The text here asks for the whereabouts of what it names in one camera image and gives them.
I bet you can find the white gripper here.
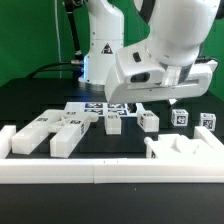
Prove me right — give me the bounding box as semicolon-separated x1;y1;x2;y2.
105;60;218;113

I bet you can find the white chair seat part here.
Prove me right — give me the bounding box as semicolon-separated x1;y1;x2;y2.
144;134;213;160

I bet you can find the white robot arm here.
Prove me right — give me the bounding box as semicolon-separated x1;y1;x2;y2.
63;0;224;103

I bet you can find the white tag sheet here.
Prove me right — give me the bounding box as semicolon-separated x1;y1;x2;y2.
64;102;137;117

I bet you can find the white right fence block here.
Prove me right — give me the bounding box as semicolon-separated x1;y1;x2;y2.
194;126;224;159

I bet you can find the white fence block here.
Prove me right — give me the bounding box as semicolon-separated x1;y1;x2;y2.
194;126;224;159
0;125;16;159

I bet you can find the white front fence bar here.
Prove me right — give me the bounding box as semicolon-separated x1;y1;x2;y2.
0;159;224;184

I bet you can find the white left fence block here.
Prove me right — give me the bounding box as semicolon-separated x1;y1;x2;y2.
0;125;16;159

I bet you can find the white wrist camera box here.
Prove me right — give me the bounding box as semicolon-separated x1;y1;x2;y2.
114;40;165;84

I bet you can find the black cable bundle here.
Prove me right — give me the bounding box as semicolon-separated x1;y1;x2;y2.
27;0;85;80

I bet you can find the white chair back frame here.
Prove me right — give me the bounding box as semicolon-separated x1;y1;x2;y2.
12;110;99;158

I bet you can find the thin grey cable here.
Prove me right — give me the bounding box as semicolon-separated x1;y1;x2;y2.
54;0;63;80

